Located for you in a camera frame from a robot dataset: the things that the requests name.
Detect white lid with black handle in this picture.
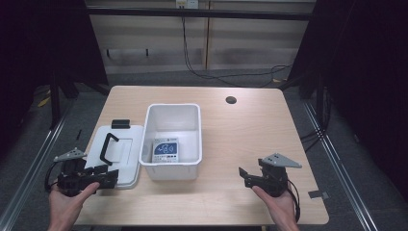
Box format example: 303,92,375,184
85,118,145,190

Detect white plastic storage bin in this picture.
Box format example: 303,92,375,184
138,103,203,182

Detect black horizontal frame bar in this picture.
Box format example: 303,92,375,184
86,7,318,22

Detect person's left hand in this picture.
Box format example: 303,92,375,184
47,181,101,231

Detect metal floor rail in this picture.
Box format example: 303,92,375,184
0,107,72,231
302,101,381,231

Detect long black wall cable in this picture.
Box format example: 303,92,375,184
181,15,293,89

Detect grey floor tape piece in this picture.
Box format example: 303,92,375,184
307,190,330,200

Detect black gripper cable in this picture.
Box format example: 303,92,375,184
286,178,302,223
44,162,61,194

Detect black curtain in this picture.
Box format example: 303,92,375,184
286,0,408,201
0,0,109,157

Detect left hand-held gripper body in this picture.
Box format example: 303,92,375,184
53,147,99,197

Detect black floor cables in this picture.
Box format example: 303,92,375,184
299,126,329,154

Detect yellow floor tape piece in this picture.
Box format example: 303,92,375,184
37,95,52,109

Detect black stand post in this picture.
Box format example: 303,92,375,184
49,71,63,130

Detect person's right hand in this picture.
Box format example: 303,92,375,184
251,185,301,231

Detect white wall socket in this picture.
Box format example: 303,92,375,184
175,0,200,10

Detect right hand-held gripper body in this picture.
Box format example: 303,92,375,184
258,152,303,198

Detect blue and white packet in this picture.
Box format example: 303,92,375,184
151,137,180,164

